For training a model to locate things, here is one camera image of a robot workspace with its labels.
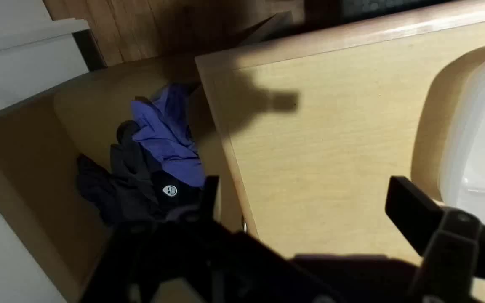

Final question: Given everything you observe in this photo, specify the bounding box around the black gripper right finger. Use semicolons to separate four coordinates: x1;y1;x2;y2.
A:
384;174;485;303

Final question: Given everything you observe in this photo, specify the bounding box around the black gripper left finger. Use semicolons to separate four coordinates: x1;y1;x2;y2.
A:
79;174;334;303

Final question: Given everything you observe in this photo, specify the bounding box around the dark cloth garment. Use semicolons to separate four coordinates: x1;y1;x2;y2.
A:
74;119;206;228

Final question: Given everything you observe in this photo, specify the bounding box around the purple cloth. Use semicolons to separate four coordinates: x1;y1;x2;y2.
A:
130;82;207;190

